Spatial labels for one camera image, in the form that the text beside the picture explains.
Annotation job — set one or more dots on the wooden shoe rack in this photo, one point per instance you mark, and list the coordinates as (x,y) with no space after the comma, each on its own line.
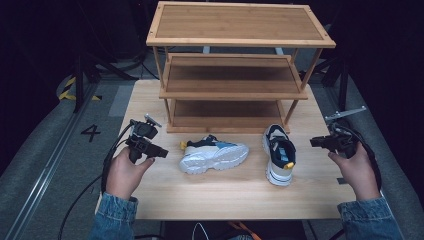
(233,23)

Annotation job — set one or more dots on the white and navy sneaker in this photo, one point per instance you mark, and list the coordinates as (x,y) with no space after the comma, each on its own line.
(281,156)
(213,155)

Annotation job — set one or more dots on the black metal stand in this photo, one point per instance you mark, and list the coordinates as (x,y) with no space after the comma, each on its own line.
(79,83)
(343,83)

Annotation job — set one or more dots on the grey tape strip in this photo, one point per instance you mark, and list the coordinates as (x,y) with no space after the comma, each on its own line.
(341,181)

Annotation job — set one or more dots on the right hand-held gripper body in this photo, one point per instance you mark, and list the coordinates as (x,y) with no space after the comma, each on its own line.
(341,140)

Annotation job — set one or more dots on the person's left hand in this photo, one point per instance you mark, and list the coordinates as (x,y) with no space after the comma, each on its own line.
(123,176)

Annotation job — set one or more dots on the metal floor rail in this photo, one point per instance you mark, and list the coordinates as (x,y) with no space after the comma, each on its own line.
(390,210)
(50,163)

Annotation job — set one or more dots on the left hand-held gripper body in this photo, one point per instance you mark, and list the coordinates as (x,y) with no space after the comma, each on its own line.
(142,130)

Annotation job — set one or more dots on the person's right hand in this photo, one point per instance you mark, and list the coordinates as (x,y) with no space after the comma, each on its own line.
(361,176)

